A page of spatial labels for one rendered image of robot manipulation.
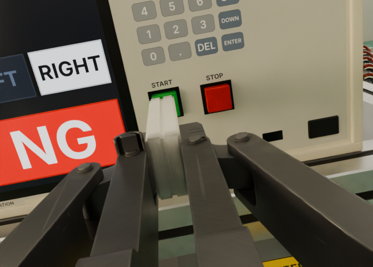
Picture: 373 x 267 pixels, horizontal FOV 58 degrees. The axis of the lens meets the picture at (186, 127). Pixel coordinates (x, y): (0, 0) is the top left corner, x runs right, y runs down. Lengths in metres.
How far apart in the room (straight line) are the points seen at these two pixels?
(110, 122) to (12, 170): 0.08
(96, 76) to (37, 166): 0.08
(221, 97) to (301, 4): 0.08
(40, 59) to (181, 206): 0.14
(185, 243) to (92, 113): 0.12
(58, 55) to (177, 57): 0.08
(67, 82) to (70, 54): 0.02
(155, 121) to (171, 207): 0.10
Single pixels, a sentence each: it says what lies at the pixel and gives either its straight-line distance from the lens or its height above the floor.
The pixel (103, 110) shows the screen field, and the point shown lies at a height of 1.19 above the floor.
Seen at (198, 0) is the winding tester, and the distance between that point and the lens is 0.24.
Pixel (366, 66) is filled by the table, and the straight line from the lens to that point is 1.77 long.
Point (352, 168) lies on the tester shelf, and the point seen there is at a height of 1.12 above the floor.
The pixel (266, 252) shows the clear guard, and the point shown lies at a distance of 0.27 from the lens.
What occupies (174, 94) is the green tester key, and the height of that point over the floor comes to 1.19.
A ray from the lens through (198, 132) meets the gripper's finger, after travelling 0.16.
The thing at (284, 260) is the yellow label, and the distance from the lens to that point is 0.27.
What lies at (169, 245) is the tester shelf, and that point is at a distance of 0.27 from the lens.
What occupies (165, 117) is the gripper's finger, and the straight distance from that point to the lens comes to 0.17.
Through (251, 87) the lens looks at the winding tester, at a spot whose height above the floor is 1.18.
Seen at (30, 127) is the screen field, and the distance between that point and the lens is 0.27.
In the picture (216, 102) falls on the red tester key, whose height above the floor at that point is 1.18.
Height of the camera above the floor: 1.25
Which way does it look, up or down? 19 degrees down
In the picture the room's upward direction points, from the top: 10 degrees counter-clockwise
